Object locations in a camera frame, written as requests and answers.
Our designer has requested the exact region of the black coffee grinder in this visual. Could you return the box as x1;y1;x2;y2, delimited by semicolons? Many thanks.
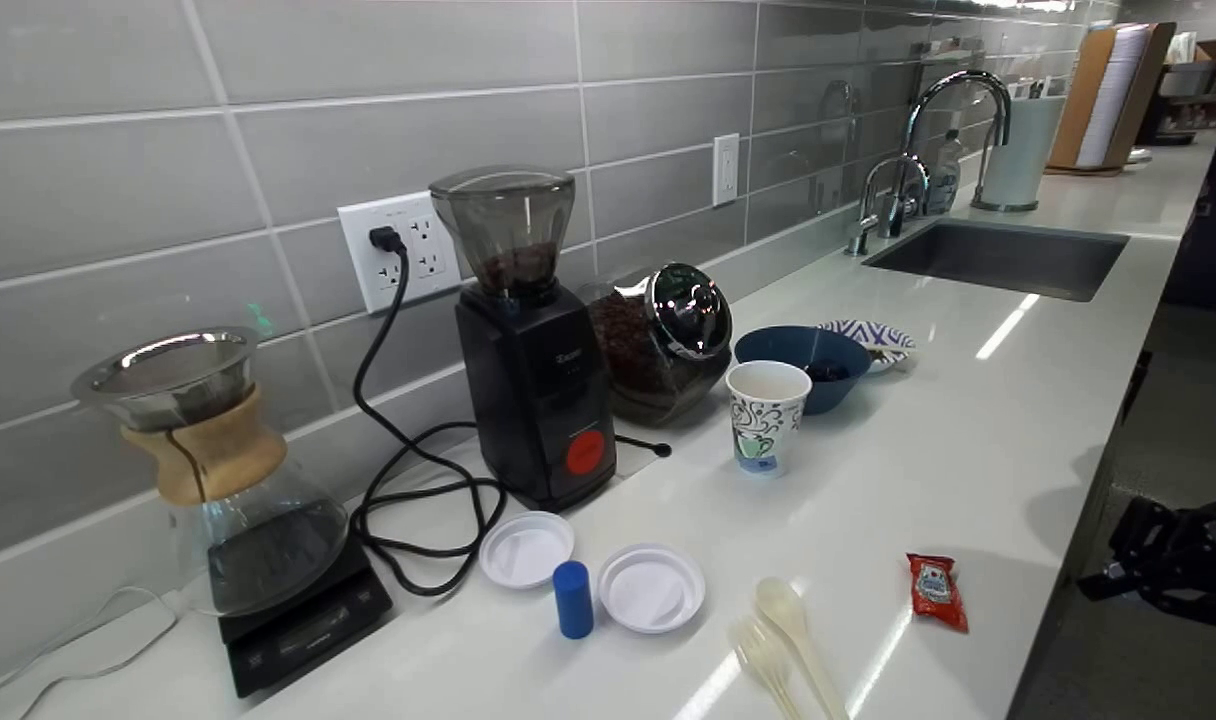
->
432;167;617;512

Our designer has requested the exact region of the patterned paper cup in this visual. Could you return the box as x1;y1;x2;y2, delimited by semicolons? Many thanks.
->
723;358;811;477

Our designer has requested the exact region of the white plastic lid left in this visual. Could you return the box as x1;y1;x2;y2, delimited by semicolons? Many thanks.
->
479;512;576;588

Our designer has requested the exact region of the white plastic lid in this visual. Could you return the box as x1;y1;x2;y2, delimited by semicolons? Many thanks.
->
601;545;707;636
479;512;576;588

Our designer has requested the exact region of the small blue cylinder cap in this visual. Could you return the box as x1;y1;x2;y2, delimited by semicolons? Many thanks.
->
553;561;595;638

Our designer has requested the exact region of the dark blue bowl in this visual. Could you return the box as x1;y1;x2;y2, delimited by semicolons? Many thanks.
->
736;325;873;417

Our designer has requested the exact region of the white plastic lid right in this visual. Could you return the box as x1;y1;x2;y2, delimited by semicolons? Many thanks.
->
601;545;707;636

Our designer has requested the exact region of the blue patterned plate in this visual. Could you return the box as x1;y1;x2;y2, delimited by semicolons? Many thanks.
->
832;319;910;373

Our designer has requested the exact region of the white plastic spoon upper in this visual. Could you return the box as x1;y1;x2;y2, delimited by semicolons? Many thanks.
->
755;575;850;720

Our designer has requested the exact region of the white plastic spoon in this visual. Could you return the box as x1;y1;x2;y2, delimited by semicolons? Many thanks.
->
730;619;803;720
755;575;850;720

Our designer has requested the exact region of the white plastic spoon lower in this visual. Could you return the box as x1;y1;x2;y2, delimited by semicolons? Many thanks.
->
730;619;803;720

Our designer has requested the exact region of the chrome kitchen faucet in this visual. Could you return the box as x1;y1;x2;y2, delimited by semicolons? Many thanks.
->
900;66;1011;215

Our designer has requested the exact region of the small chrome side tap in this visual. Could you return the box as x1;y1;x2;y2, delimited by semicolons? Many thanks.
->
848;152;931;256

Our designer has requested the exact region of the red ketchup packet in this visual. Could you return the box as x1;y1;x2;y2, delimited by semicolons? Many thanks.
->
907;552;966;633

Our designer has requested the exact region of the glass pour-over coffee carafe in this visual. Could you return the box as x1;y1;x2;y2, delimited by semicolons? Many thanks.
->
72;326;343;614

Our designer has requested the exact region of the black digital coffee scale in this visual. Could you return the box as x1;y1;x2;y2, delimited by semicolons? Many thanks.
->
218;541;390;697

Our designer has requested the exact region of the pale green canister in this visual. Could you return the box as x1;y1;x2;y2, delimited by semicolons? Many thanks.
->
972;98;1063;213

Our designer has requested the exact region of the dark undermount sink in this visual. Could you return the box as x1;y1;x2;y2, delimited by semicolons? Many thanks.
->
873;221;1127;304

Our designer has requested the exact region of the white wall power outlet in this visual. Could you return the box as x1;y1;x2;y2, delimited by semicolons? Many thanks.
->
336;192;459;310

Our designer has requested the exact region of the white wall light switch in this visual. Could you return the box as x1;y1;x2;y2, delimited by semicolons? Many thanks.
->
713;133;741;202

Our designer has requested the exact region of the black power cord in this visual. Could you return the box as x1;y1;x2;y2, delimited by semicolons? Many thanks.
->
348;223;510;601

